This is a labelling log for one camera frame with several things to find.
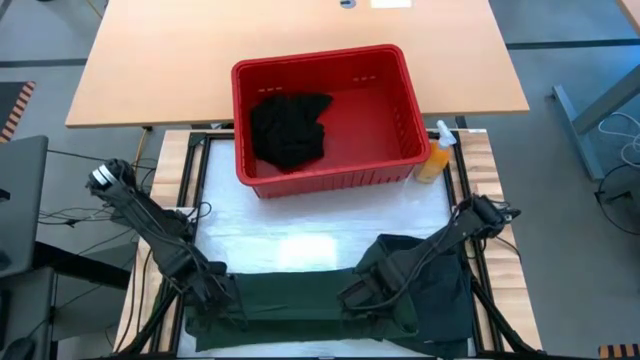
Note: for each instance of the black computer mouse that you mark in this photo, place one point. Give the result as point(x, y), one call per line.
point(19, 348)

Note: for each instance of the dark blue denim jeans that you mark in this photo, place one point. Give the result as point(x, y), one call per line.
point(465, 332)

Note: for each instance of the grey desk grommet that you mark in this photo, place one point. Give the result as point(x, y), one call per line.
point(347, 3)

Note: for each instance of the red plastic laundry bin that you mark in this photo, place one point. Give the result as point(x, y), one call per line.
point(370, 125)

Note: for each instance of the orange spray bottle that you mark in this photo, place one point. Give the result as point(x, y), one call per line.
point(434, 157)

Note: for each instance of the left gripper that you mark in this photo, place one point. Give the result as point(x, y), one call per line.
point(212, 295)

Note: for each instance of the light wooden desk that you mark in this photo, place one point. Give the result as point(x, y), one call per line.
point(200, 60)

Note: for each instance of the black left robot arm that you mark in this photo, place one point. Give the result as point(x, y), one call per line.
point(150, 235)

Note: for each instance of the black aluminium table frame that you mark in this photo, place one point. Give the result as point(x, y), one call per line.
point(175, 330)

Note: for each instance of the grey metal desk leg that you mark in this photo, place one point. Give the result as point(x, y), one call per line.
point(575, 130)

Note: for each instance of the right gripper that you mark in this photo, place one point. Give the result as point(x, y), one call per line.
point(370, 290)

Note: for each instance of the black orange striped mat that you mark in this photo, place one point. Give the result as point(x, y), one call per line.
point(17, 110)
point(620, 351)

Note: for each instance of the black knit garment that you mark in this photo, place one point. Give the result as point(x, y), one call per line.
point(287, 130)

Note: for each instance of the white paper sheet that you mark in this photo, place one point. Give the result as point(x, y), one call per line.
point(391, 3)

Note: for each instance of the green polo shirt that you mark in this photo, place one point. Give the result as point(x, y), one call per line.
point(290, 305)

